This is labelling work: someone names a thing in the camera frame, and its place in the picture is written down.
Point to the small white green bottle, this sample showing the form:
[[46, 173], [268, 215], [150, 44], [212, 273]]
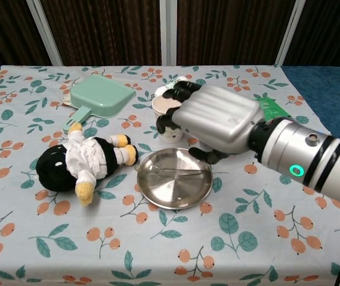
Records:
[[162, 90]]

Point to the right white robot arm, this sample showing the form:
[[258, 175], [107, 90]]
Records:
[[307, 155]]

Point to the blue table cover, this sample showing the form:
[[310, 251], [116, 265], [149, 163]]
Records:
[[328, 89]]

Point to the white paper cup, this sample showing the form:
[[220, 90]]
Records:
[[162, 107]]

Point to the black white plush doll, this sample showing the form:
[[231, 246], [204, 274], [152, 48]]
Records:
[[68, 167]]

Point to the beige floral snack packet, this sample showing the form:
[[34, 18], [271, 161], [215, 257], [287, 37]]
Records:
[[66, 101]]

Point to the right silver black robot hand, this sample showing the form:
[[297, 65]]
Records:
[[217, 119]]

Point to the mint green dustpan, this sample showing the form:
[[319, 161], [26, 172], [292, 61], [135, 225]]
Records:
[[101, 95]]

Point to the green sachet packet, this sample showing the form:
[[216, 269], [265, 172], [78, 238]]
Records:
[[273, 108]]

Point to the floral tablecloth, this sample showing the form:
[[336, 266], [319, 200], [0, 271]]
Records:
[[98, 238]]

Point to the dark ribbed partition panel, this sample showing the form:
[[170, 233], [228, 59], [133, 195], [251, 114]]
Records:
[[104, 29], [6, 29], [232, 29], [328, 29]]

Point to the steel plate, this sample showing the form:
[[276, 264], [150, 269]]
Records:
[[173, 187]]

